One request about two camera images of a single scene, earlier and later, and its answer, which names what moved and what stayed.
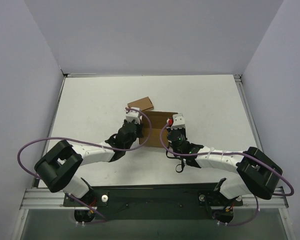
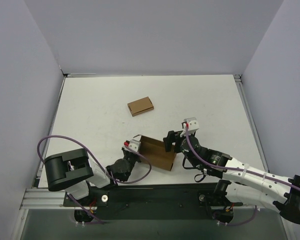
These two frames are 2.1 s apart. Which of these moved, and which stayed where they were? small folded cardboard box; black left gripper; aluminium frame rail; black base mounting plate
Moved: black left gripper
Stayed: black base mounting plate; aluminium frame rail; small folded cardboard box
